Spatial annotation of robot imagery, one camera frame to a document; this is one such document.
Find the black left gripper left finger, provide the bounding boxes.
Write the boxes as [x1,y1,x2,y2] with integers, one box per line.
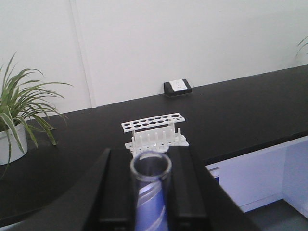
[83,149,135,231]

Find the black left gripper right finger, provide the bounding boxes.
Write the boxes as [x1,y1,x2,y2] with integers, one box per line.
[166,146,236,231]

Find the short clear test tube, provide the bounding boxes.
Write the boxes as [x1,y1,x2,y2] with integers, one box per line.
[130,151,172,231]

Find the white test tube rack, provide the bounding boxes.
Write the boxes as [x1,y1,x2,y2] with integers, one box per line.
[121,113,189,157]

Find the white plant pot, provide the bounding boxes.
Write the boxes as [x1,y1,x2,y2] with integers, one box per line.
[0,124,28,165]

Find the black and white power socket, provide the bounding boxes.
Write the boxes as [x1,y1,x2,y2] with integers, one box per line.
[164,79,192,97]

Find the green spider plant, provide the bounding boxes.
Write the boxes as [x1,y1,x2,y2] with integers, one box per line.
[0,56,67,178]

